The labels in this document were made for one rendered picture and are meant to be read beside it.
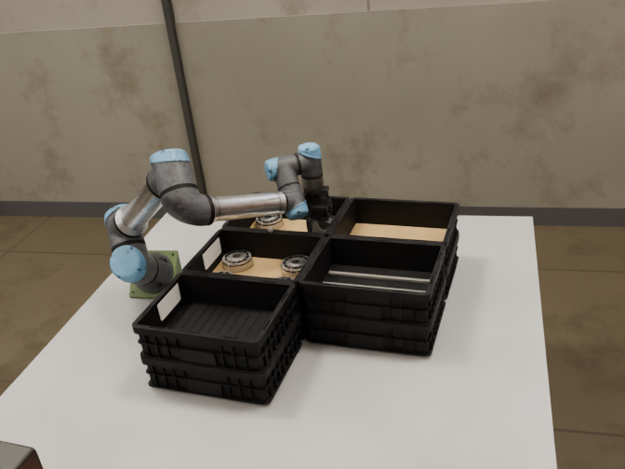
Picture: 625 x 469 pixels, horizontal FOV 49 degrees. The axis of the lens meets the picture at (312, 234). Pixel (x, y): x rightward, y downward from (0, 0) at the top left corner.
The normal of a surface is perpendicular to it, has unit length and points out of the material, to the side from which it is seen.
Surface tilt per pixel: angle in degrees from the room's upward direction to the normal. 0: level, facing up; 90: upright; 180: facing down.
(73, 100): 90
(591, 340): 0
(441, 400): 0
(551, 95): 90
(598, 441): 0
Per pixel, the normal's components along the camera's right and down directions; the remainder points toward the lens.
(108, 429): -0.10, -0.88
